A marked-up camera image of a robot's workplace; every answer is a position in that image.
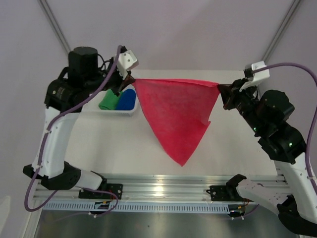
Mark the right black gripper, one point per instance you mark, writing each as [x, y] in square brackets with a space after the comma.
[226, 91]

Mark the aluminium front rail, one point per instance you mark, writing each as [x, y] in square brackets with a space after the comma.
[165, 188]

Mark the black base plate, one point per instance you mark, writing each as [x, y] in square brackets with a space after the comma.
[115, 188]
[223, 193]

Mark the left aluminium corner post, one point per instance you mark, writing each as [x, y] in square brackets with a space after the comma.
[55, 26]

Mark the right aluminium corner post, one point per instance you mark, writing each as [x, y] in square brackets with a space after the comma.
[281, 30]

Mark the blue towel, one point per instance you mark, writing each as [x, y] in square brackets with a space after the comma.
[126, 101]

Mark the green towel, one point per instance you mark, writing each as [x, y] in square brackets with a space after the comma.
[109, 102]

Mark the pink towel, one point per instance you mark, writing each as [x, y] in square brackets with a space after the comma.
[178, 112]

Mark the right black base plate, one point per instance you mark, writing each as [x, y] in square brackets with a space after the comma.
[223, 193]

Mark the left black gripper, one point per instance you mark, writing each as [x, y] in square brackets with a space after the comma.
[127, 81]

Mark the white slotted cable duct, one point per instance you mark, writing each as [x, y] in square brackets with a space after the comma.
[204, 208]

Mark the aluminium corner post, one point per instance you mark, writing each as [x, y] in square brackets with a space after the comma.
[281, 30]
[55, 26]

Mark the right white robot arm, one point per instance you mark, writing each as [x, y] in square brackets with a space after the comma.
[285, 145]

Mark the white plastic basket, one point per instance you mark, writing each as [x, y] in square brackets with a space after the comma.
[92, 106]

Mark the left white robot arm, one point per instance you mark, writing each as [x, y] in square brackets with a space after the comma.
[50, 166]

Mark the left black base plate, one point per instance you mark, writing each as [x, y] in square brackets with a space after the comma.
[115, 188]

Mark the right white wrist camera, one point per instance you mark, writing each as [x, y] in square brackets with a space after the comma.
[255, 75]

